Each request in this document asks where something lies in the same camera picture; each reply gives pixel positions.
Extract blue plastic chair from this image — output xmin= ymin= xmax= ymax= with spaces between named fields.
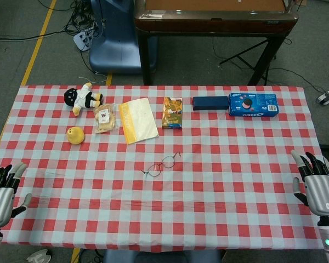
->
xmin=88 ymin=0 xmax=157 ymax=75

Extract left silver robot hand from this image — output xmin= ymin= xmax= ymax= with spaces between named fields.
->
xmin=0 ymin=163 xmax=33 ymax=228

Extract wire-rim eyeglasses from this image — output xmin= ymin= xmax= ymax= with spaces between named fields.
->
xmin=141 ymin=151 xmax=181 ymax=178

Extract yellow pear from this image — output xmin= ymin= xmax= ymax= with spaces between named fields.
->
xmin=66 ymin=126 xmax=86 ymax=145

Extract blue Oreo cookie box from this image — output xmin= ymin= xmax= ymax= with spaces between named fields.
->
xmin=228 ymin=93 xmax=280 ymax=118

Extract black cable bundle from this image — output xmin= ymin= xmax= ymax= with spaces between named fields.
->
xmin=63 ymin=0 xmax=101 ymax=36

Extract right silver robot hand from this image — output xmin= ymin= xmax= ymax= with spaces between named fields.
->
xmin=290 ymin=150 xmax=329 ymax=220

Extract black white plush toy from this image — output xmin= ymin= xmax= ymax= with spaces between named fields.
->
xmin=64 ymin=82 xmax=104 ymax=117

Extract dark blue case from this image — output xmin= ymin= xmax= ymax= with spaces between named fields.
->
xmin=192 ymin=96 xmax=230 ymax=111

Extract yellow snack box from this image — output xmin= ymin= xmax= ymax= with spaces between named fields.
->
xmin=161 ymin=96 xmax=183 ymax=130

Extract bagged bread snack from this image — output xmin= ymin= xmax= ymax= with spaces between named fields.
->
xmin=94 ymin=103 xmax=118 ymax=134

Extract brown wooden game table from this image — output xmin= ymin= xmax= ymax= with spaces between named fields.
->
xmin=133 ymin=0 xmax=299 ymax=86

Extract yellow white notebook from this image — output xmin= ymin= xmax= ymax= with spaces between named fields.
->
xmin=118 ymin=97 xmax=160 ymax=145

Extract red white checkered tablecloth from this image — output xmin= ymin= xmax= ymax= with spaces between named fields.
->
xmin=0 ymin=84 xmax=329 ymax=253

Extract white sneaker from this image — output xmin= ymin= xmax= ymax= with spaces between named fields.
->
xmin=25 ymin=248 xmax=53 ymax=263

